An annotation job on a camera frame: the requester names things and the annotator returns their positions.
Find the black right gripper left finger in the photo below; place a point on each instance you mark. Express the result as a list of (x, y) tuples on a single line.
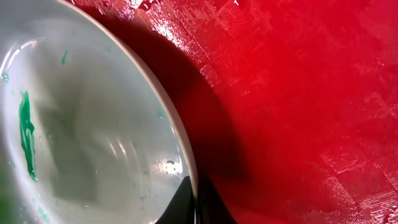
[(181, 209)]

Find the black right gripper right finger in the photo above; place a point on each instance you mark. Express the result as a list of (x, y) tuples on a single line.
[(211, 207)]

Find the light blue plate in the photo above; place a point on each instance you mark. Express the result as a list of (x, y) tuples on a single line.
[(88, 133)]

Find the red plastic tray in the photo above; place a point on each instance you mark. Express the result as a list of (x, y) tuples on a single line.
[(290, 106)]

